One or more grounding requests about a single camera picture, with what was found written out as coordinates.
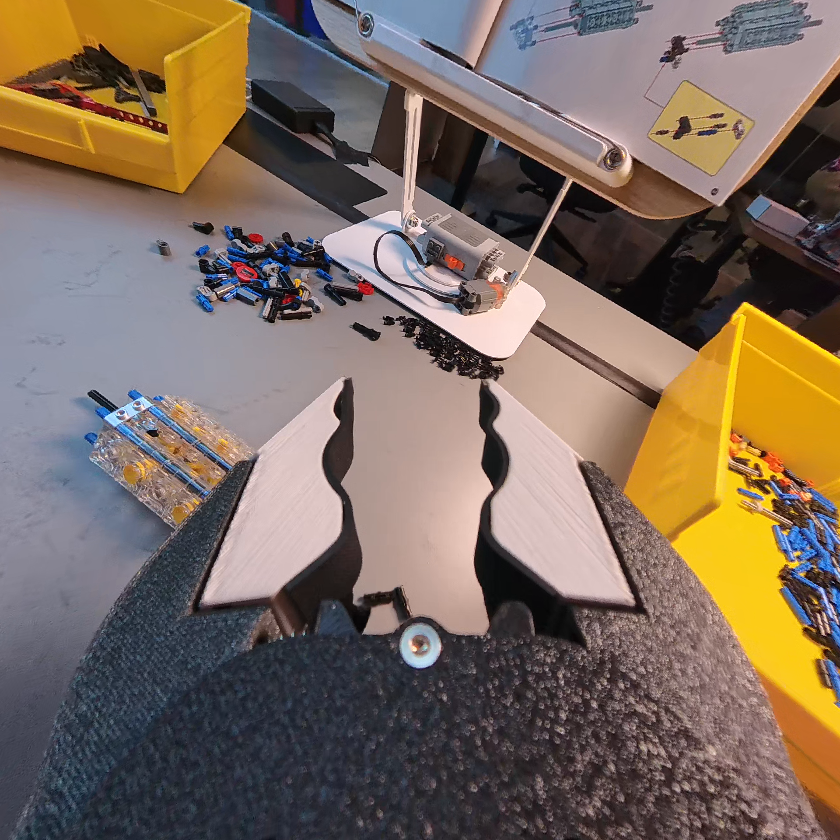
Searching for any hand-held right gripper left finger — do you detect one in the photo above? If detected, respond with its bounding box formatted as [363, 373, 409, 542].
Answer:
[197, 378, 366, 618]

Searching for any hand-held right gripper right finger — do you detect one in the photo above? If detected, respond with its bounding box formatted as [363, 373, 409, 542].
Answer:
[473, 381, 644, 615]

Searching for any small black peg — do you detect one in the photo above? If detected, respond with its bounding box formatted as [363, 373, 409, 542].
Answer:
[361, 588, 410, 618]

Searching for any transparent brick engine model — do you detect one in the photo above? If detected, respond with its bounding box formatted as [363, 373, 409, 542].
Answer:
[86, 388, 257, 530]

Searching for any yellow plastic bin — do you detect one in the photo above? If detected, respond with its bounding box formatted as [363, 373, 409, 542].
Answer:
[0, 0, 250, 194]
[624, 302, 840, 821]

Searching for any pile of blue black pegs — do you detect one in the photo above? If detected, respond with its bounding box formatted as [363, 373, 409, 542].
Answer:
[729, 434, 840, 703]

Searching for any grey desk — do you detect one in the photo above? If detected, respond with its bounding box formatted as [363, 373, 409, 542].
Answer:
[0, 7, 840, 840]

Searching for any heap of black pins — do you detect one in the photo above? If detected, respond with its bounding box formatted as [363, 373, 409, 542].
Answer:
[381, 313, 506, 382]

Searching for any small grey motor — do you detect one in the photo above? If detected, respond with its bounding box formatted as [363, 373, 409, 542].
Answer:
[460, 279, 510, 316]

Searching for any pile of mixed brick parts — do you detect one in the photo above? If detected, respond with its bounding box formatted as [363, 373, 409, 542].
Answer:
[191, 224, 375, 322]

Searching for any white book stand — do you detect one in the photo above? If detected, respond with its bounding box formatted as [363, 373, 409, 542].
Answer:
[311, 0, 840, 358]

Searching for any grey battery box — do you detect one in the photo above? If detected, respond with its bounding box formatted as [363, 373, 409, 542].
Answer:
[420, 217, 510, 279]

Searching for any black office chair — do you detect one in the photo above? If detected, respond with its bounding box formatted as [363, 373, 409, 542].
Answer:
[506, 151, 631, 283]

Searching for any black power adapter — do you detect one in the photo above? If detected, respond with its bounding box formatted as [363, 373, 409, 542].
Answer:
[250, 79, 336, 132]

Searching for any pile of black red parts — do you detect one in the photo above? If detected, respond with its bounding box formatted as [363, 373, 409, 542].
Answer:
[7, 44, 172, 132]

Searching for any instruction booklet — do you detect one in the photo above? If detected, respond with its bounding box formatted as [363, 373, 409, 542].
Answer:
[479, 0, 840, 204]

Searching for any black cable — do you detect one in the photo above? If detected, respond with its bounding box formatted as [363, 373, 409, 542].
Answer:
[372, 226, 473, 305]

